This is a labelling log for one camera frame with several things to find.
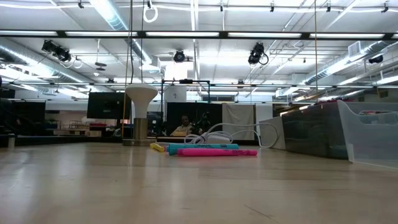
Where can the dark brown plastic bin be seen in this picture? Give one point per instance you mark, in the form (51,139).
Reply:
(314,130)

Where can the red tray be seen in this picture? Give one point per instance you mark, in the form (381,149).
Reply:
(98,124)

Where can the teal slim highlighter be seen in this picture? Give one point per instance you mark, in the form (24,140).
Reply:
(202,146)

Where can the grey hanging cloth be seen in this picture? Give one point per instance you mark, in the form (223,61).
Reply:
(238,118)

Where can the black overhead frame beam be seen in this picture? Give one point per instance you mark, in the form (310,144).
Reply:
(186,34)

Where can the person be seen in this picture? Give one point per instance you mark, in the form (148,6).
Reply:
(185,128)

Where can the black background monitor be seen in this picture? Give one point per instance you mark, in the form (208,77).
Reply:
(109,105)

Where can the short yellow highlighter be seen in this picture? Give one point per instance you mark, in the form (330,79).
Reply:
(157,147)

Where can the pink slim highlighter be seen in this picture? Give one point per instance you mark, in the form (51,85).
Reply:
(214,152)

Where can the black background rig frame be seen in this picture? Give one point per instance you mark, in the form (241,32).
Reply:
(186,81)

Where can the small grey cylinder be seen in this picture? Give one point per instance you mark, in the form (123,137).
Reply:
(11,141)

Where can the black ceiling camera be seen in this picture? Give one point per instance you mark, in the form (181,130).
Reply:
(375,59)
(256,53)
(59,52)
(179,56)

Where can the yellow box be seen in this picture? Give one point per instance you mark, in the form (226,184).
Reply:
(179,133)

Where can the white mushroom table lamp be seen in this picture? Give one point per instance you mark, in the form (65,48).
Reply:
(141,93)

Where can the clear plastic bin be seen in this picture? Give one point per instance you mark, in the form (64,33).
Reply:
(370,140)

